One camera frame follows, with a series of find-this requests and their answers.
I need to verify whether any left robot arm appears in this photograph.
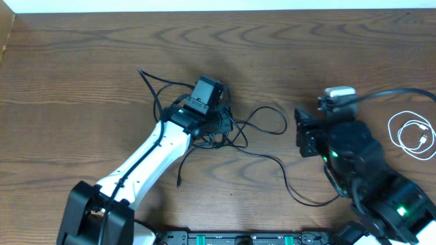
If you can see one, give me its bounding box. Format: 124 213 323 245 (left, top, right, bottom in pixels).
57 76 232 245

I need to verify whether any thick black USB cable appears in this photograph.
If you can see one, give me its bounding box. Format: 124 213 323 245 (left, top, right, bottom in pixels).
153 83 288 150

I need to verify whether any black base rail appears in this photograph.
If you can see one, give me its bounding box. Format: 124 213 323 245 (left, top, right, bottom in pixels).
132 220 341 245

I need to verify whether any white USB cable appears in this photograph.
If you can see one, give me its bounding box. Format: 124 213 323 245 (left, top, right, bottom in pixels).
387 110 436 161

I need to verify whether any thin black cable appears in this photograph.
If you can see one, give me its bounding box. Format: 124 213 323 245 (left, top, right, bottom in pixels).
176 135 341 208

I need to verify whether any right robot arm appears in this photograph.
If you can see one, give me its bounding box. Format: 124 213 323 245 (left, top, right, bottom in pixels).
294 109 435 244

